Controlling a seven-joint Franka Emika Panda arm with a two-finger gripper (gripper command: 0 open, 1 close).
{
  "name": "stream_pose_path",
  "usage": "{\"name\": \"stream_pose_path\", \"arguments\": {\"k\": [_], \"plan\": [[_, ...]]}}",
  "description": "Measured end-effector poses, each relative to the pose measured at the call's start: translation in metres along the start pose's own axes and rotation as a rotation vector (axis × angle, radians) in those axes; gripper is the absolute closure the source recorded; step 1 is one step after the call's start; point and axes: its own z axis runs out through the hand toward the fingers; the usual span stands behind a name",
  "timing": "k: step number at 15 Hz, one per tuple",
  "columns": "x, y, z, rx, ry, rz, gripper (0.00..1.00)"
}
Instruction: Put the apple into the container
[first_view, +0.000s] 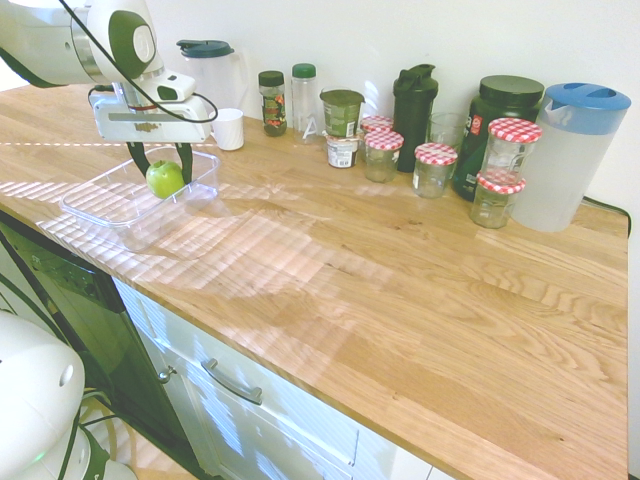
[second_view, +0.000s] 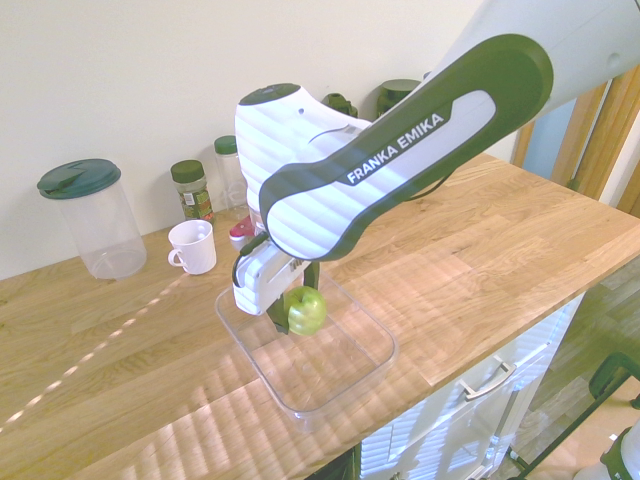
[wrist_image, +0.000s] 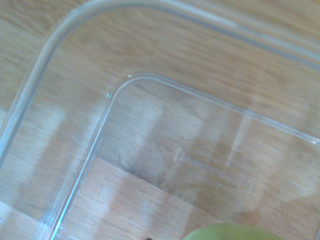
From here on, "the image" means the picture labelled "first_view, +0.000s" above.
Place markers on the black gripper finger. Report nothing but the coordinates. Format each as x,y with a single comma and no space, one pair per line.
186,162
138,157

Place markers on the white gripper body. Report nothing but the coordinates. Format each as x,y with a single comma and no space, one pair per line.
150,127

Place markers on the green apple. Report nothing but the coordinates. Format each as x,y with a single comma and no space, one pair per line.
164,180

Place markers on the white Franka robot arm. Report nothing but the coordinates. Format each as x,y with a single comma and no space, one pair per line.
45,45

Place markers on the clear plastic container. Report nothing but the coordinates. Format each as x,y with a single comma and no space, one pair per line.
110,210

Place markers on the white ribbed cup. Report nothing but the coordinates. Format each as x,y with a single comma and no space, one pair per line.
229,130

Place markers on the plastic pitcher dark teal lid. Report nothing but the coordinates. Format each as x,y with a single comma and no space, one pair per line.
215,75

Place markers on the spice jar black lid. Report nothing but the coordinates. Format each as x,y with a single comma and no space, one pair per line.
273,107

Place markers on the clear bottle green cap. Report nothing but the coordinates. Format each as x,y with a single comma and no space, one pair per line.
305,105

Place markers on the black dishwasher front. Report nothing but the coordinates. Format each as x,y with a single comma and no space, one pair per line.
85,300

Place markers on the white brown yogurt cup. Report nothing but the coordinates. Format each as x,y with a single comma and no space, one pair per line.
342,151

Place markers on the green yogurt cup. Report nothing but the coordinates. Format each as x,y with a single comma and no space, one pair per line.
341,112

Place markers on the low jar red checked lid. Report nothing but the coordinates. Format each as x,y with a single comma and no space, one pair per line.
376,122

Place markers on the glass jar red checked lid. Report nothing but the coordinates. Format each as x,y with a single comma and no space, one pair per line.
434,172
382,157

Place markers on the metal cabinet knob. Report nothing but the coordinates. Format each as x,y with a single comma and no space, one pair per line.
167,375

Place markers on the black shaker bottle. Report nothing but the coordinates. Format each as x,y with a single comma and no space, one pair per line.
413,120

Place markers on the clear drinking glass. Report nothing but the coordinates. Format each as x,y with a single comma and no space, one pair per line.
446,129

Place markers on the white kitchen cabinet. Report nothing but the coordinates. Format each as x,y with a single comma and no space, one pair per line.
280,430

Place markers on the small jar red checked lid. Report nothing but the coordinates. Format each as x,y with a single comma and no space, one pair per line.
492,207

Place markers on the black protein powder tub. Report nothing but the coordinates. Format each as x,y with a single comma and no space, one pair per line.
500,100

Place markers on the tall jar red checked lid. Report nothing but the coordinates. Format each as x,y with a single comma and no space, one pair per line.
512,152

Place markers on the plastic pitcher blue lid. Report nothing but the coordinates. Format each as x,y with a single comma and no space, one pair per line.
570,155

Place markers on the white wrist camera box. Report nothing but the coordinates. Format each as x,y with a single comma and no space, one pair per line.
175,88

